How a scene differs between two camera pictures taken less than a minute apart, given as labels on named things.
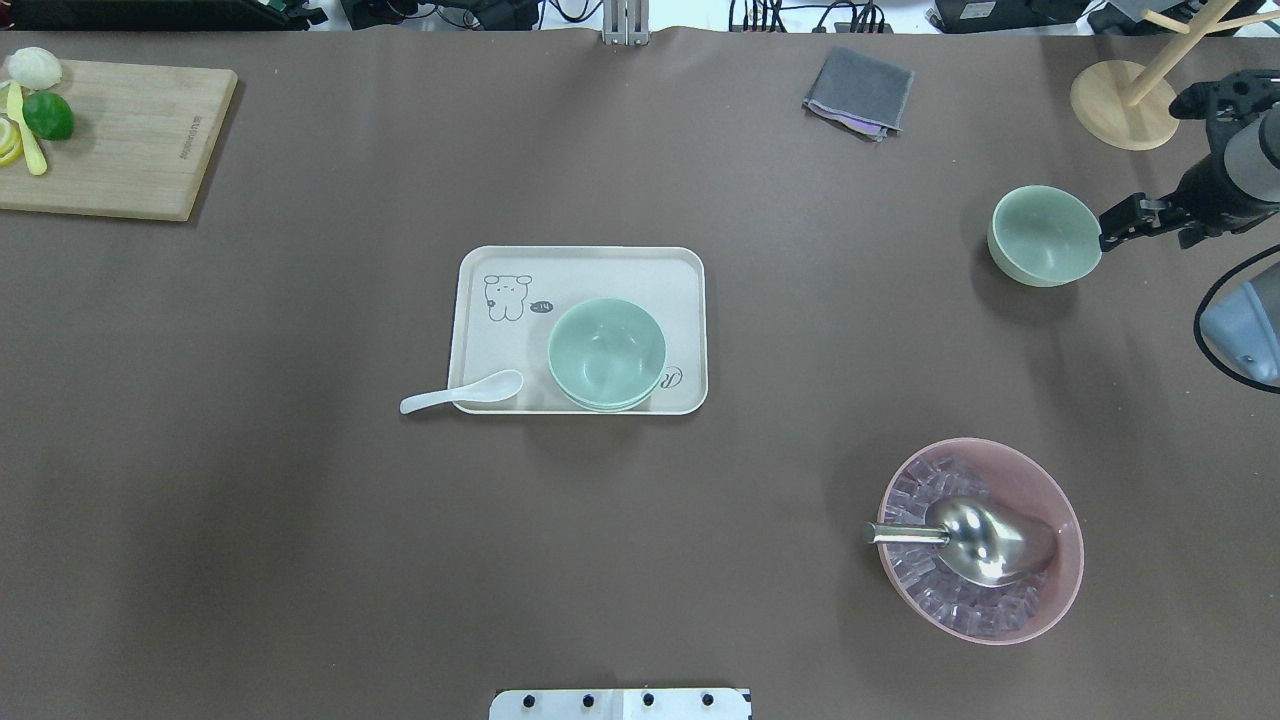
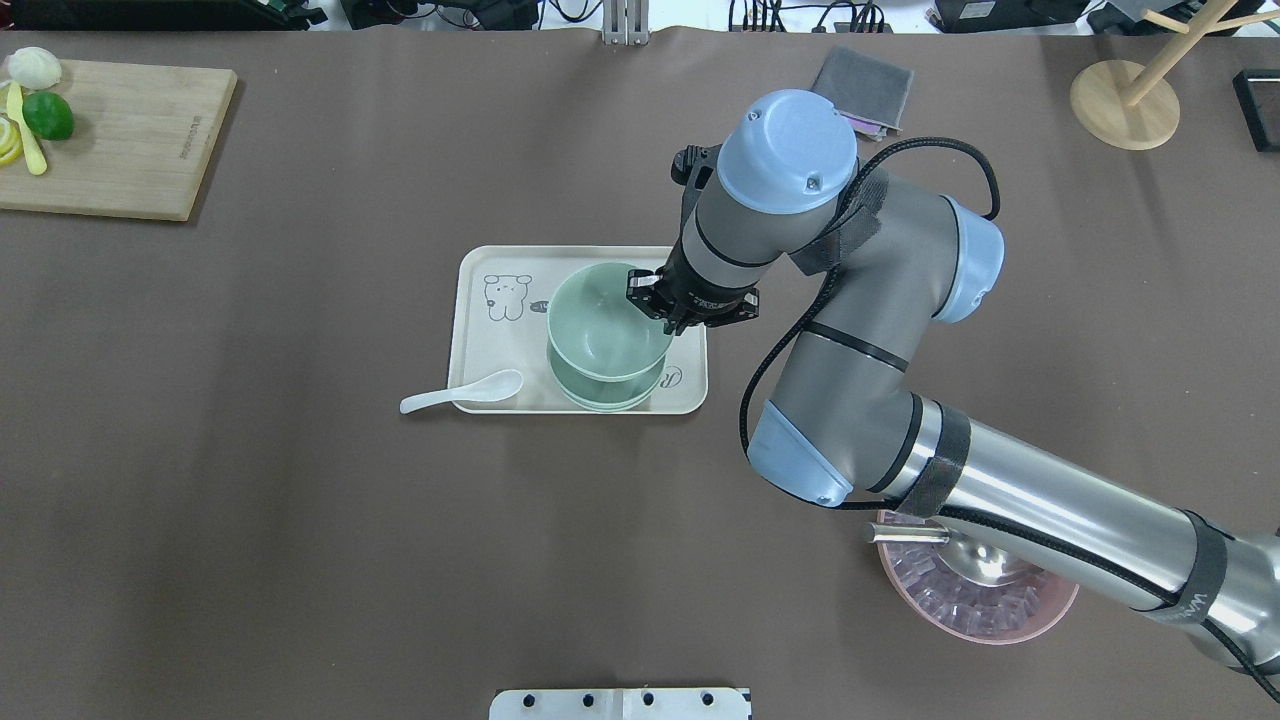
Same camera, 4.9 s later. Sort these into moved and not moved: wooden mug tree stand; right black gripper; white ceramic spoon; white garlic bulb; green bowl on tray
Moved: right black gripper
Not moved: white garlic bulb; wooden mug tree stand; white ceramic spoon; green bowl on tray
